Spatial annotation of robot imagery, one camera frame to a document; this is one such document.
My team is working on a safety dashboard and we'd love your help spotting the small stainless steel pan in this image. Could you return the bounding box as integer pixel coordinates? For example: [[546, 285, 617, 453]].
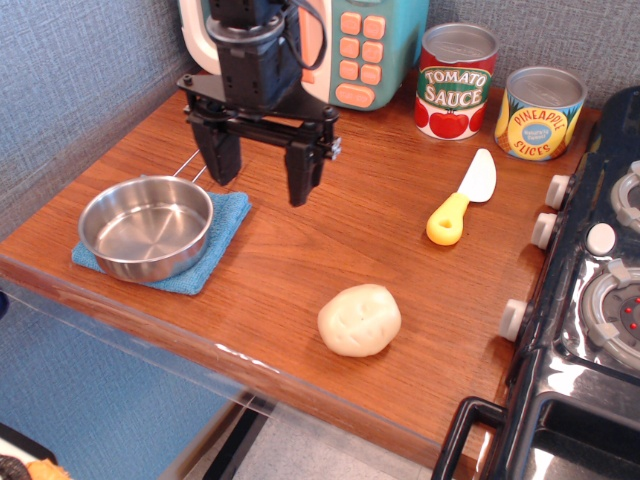
[[78, 157, 215, 284]]

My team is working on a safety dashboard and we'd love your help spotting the orange object at corner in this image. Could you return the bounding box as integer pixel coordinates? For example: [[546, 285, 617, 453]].
[[1, 455, 71, 480]]

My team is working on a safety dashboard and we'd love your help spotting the pale toy potato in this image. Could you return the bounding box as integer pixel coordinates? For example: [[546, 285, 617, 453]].
[[317, 284, 402, 358]]

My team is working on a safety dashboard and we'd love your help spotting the teal toy microwave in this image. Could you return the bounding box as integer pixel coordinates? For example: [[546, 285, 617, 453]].
[[177, 0, 431, 112]]

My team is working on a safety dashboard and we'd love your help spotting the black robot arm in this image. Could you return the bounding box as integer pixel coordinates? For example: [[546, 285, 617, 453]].
[[178, 1, 341, 207]]

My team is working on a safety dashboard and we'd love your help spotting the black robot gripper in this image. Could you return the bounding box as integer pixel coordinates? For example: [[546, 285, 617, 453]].
[[178, 14, 341, 207]]

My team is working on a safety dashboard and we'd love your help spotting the yellow handled toy knife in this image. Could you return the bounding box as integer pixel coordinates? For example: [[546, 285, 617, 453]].
[[425, 148, 497, 246]]

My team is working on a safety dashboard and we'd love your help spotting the pineapple slices can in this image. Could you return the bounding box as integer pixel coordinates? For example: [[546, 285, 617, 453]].
[[494, 66, 587, 161]]

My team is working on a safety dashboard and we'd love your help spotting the blue folded cloth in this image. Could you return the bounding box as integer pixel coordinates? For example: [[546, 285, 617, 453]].
[[71, 191, 251, 295]]

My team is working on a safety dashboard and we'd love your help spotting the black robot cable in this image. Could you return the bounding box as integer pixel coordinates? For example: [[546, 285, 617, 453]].
[[284, 0, 329, 71]]

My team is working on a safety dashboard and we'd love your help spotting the tomato sauce can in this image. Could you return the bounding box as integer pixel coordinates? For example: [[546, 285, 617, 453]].
[[414, 23, 499, 140]]

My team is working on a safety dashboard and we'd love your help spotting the black toy stove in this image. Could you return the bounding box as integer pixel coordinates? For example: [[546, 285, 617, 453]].
[[433, 87, 639, 479]]

